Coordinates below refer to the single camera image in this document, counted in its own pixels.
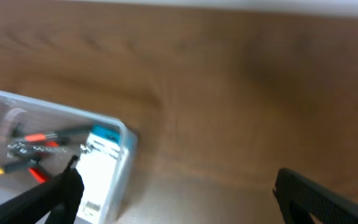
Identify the clear plastic container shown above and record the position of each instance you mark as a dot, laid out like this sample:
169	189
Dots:
29	116

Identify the hammer with black grip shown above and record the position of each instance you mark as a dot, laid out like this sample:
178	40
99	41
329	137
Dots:
50	135

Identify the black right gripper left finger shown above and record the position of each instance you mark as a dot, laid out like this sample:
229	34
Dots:
58	199

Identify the silver offset ring wrench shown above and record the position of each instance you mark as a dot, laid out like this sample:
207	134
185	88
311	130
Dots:
18	149

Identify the black yellow screwdriver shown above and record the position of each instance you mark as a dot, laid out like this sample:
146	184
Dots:
24	163

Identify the red handled cutting pliers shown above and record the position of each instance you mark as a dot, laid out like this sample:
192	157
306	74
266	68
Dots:
39	174

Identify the white teal product box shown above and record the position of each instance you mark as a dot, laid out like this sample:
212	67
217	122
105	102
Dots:
100	165

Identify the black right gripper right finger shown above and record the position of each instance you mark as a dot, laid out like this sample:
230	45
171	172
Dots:
300	199

